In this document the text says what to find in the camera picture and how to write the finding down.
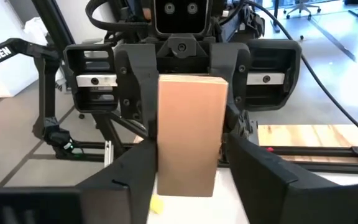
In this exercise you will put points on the yellow wooden block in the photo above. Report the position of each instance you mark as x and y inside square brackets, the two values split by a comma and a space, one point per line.
[157, 205]

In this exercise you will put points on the black Trossen-lettered robot arm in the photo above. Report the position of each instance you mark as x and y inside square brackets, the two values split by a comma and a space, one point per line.
[47, 93]

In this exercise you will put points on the white plastic bag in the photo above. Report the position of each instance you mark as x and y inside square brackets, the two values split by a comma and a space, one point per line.
[36, 29]

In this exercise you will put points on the natural wood rectangular block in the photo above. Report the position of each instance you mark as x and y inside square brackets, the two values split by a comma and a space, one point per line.
[191, 133]

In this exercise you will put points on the black frame post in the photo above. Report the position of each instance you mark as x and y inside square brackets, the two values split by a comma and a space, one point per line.
[53, 21]

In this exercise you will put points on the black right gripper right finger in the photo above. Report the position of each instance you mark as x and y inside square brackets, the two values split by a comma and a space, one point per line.
[259, 180]

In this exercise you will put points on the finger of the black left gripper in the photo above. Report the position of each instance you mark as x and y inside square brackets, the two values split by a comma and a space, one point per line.
[138, 87]
[235, 71]

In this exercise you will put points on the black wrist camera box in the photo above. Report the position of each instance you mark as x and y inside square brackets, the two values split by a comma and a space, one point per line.
[180, 21]

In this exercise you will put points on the office swivel chair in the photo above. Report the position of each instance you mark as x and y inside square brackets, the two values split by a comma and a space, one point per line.
[301, 6]

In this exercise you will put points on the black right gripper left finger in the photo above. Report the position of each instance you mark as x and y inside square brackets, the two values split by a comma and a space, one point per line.
[126, 186]

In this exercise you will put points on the black table frame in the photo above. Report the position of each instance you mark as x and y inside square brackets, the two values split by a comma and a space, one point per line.
[315, 151]

